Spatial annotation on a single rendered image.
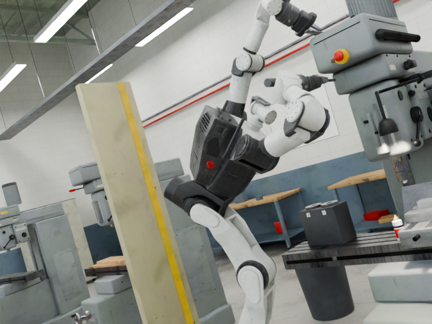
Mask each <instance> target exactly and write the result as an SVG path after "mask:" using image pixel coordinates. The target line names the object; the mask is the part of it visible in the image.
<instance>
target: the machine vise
mask: <svg viewBox="0 0 432 324"><path fill-rule="evenodd" d="M413 210H419V207H418V206H414V207H413ZM397 233H398V236H399V240H400V243H401V246H402V248H403V249H407V248H420V247H428V246H432V220H429V221H424V222H414V223H409V224H407V225H405V226H404V227H403V228H402V229H401V230H399V231H398V232H397ZM416 234H419V235H420V238H419V239H418V240H417V241H416V242H415V241H413V239H412V238H413V237H414V236H415V235H416Z"/></svg>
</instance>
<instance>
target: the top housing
mask: <svg viewBox="0 0 432 324"><path fill-rule="evenodd" d="M380 28H381V29H385V30H393V31H397V32H404V33H408V31H407V28H406V25H405V23H404V22H403V21H398V20H395V19H389V18H385V17H380V16H377V15H371V14H368V13H360V14H358V15H356V16H355V17H353V18H351V19H349V20H347V21H345V22H342V23H341V24H339V25H337V26H335V27H333V28H331V29H329V30H327V31H324V32H323V33H321V34H319V35H317V36H315V37H313V38H312V39H311V40H310V42H309V44H310V48H311V50H312V54H313V57H314V60H315V63H316V67H317V69H318V72H319V73H321V74H334V73H336V72H338V71H341V70H343V69H346V68H348V67H350V66H353V65H355V64H357V63H360V62H362V61H364V60H367V59H369V58H372V57H374V56H376V55H378V54H381V53H390V54H411V53H412V52H413V46H412V44H411V42H406V41H402V40H391V39H387V40H384V39H381V38H377V37H376V36H375V33H376V31H377V30H378V29H380ZM338 49H346V50H348V51H349V53H350V59H349V61H348V62H347V63H346V64H338V63H336V62H334V63H331V60H332V59H333V58H334V54H335V52H336V51H337V50H338Z"/></svg>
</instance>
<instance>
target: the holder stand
mask: <svg viewBox="0 0 432 324"><path fill-rule="evenodd" d="M299 214H300V219H301V222H302V225H303V228H304V232H305V235H306V238H307V242H308V245H309V246H326V245H336V244H345V243H347V242H348V241H350V240H352V239H354V238H355V237H357V235H356V231H355V228H354V225H353V222H352V218H351V216H350V212H349V209H348V205H347V202H346V201H341V202H338V200H335V201H329V202H325V203H323V204H322V203H316V204H312V205H309V206H306V207H305V210H302V211H300V212H299Z"/></svg>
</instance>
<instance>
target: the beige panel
mask: <svg viewBox="0 0 432 324"><path fill-rule="evenodd" d="M75 88H76V92H77V95H78V99H79V102H80V106H81V109H82V113H83V115H84V120H85V124H86V127H87V131H88V133H89V137H90V140H91V144H92V147H93V151H94V155H95V158H96V162H97V165H98V169H99V172H100V176H101V178H102V183H103V187H104V190H105V194H106V196H107V200H108V203H109V207H110V210H111V214H112V218H113V221H114V225H115V228H116V232H117V235H118V239H119V241H120V246H121V250H122V253H123V257H124V259H125V263H126V266H127V270H128V273H129V277H130V281H131V284H132V288H133V291H134V295H135V297H136V301H137V304H138V309H139V313H140V315H141V319H142V322H143V324H200V321H199V317H198V314H197V311H196V308H195V303H194V299H193V297H192V293H191V290H190V286H189V283H188V279H187V277H186V273H185V269H184V266H183V262H182V260H181V255H180V252H179V248H178V246H177V242H176V238H175V235H174V231H173V228H172V225H171V222H170V217H169V215H168V211H167V207H166V204H165V200H164V197H163V193H162V191H161V187H160V184H159V180H158V176H157V174H156V169H155V166H154V162H153V160H152V156H151V153H150V149H149V145H148V142H147V139H146V135H145V131H144V129H143V125H142V122H141V118H140V114H139V111H138V107H137V105H136V101H135V98H134V94H133V91H132V87H131V83H130V82H107V83H90V84H78V85H77V86H75Z"/></svg>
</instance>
